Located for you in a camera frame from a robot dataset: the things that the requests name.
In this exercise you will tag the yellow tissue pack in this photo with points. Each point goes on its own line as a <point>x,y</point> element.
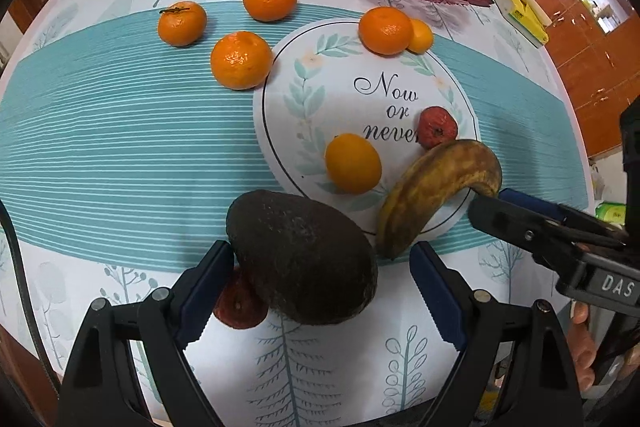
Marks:
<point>522,12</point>

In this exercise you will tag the person's right hand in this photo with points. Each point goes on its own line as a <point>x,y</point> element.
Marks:
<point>580,314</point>

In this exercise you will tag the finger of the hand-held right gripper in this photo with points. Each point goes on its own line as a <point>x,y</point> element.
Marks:
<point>515,227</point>
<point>530,202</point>

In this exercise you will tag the dark avocado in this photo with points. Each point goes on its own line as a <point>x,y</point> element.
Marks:
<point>300,257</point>

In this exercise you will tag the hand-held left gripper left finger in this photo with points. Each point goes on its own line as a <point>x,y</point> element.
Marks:
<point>205,292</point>

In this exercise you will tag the smooth oval orange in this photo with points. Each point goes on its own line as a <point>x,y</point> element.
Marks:
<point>353,163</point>

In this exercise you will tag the brown spotted banana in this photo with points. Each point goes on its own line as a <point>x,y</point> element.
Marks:
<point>440,184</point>

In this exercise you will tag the small orange mandarin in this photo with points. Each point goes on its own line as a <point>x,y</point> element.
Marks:
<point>423,37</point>

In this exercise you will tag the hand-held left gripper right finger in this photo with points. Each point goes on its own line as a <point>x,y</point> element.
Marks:
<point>440,292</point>

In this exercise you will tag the wooden cabinet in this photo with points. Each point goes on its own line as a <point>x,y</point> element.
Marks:
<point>585,57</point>

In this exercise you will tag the small red fruit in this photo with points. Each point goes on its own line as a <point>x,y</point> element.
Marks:
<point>437,127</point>
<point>237,307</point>

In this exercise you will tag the green yellow packet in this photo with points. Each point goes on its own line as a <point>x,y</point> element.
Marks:
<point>612,212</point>

